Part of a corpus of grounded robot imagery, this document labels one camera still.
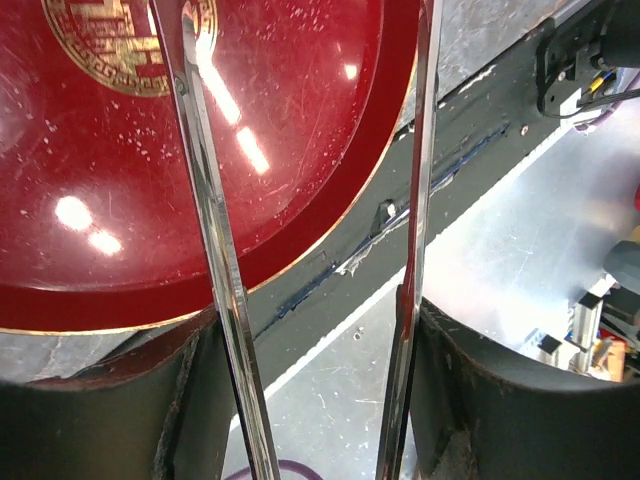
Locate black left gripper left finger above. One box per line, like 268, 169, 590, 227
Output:
1, 308, 235, 479

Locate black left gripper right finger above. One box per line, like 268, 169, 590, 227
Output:
410, 300, 639, 479

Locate silver metal serving tongs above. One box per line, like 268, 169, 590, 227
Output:
151, 1, 444, 479

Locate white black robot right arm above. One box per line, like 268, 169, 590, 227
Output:
536, 1, 639, 120

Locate round red lacquer tray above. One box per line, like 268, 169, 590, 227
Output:
1, 1, 420, 334

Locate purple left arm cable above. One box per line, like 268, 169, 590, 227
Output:
224, 458, 326, 480

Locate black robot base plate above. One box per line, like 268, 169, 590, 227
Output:
69, 0, 616, 381

